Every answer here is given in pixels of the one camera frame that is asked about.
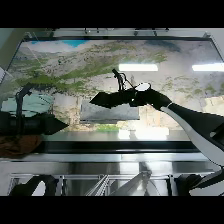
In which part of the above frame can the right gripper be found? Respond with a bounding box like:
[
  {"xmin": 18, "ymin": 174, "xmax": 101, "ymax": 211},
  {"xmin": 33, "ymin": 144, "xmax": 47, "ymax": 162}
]
[{"xmin": 110, "ymin": 88, "xmax": 139, "ymax": 109}]

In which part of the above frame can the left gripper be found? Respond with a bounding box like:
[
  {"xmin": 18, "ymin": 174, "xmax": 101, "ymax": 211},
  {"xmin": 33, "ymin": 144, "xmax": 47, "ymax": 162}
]
[{"xmin": 5, "ymin": 111, "xmax": 47, "ymax": 136}]

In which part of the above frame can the brown garment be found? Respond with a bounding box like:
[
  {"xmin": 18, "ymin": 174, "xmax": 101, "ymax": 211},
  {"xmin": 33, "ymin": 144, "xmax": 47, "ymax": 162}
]
[{"xmin": 0, "ymin": 133, "xmax": 45, "ymax": 159}]

